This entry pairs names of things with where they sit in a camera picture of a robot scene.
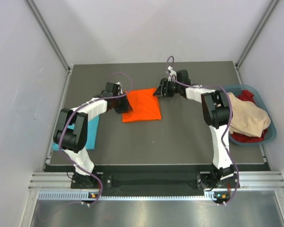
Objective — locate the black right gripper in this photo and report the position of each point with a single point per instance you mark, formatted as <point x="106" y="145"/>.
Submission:
<point x="161" y="91"/>

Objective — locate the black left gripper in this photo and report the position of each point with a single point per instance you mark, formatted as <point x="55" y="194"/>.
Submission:
<point x="125" y="107"/>

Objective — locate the orange t-shirt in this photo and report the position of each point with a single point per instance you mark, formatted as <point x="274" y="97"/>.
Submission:
<point x="145" y="106"/>

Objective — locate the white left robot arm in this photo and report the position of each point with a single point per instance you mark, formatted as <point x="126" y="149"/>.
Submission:
<point x="71" y="131"/>

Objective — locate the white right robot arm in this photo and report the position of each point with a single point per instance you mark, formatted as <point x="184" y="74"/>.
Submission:
<point x="216" y="113"/>

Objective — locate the folded light blue t-shirt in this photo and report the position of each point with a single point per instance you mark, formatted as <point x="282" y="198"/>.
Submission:
<point x="91" y="137"/>

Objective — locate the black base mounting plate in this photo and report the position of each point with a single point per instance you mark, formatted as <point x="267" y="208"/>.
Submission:
<point x="203" y="184"/>

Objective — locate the dark red t-shirt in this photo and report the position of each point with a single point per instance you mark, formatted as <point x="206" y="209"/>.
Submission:
<point x="248" y="96"/>

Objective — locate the beige t-shirt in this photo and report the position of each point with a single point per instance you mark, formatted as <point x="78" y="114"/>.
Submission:
<point x="248" y="119"/>

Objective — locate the grey slotted cable duct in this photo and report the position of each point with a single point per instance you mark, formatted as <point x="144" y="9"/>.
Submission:
<point x="91" y="196"/>

